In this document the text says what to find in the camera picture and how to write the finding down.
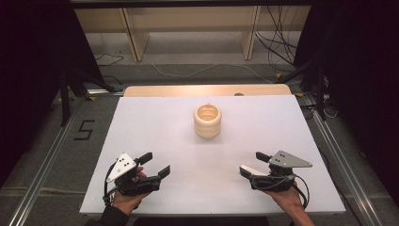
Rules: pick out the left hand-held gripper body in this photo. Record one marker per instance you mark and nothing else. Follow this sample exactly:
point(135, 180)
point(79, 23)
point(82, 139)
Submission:
point(125, 166)

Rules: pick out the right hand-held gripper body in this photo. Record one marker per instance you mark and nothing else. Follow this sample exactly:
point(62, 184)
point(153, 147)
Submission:
point(287, 160)

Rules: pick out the person's left hand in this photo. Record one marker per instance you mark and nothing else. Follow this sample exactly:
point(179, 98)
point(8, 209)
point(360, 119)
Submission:
point(125, 202)

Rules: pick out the person's right hand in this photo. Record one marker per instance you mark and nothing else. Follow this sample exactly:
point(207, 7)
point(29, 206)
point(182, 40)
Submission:
point(288, 198)

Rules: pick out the white table board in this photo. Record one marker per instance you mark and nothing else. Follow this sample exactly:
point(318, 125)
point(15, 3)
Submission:
point(194, 175)

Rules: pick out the cream ribbed cup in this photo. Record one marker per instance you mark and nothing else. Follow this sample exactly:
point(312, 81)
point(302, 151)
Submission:
point(207, 125)

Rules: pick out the small grey round disc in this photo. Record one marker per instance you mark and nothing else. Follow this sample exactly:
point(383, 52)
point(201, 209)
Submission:
point(239, 94)

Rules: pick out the short aluminium bar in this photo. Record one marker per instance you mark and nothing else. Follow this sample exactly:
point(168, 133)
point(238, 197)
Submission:
point(105, 92)

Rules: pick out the black metal stand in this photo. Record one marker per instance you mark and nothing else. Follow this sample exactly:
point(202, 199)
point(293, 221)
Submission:
point(65, 103)
point(320, 91)

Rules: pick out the dark curtain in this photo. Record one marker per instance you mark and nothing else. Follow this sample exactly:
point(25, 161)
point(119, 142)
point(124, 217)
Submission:
point(31, 78)
point(367, 78)

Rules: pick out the light wooden shelf unit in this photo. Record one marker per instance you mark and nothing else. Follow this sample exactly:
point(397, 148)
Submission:
point(138, 37)

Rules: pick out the aluminium floor rail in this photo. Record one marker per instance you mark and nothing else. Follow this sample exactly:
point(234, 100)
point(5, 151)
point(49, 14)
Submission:
point(40, 175)
point(348, 175)

